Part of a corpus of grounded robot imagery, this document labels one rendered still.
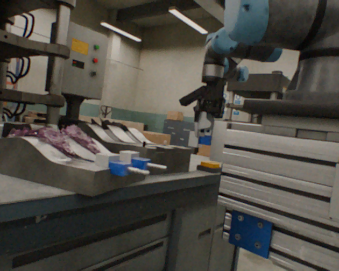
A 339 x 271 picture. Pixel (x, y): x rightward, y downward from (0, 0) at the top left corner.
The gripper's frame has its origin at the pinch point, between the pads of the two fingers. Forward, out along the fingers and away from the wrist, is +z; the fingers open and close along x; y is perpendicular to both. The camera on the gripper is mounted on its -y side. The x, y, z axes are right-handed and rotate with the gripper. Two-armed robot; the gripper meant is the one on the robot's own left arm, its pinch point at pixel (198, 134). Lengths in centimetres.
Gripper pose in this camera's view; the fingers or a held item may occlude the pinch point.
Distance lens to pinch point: 101.4
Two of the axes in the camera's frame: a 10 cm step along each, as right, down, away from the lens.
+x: 4.6, 0.2, 8.9
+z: -1.3, 9.9, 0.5
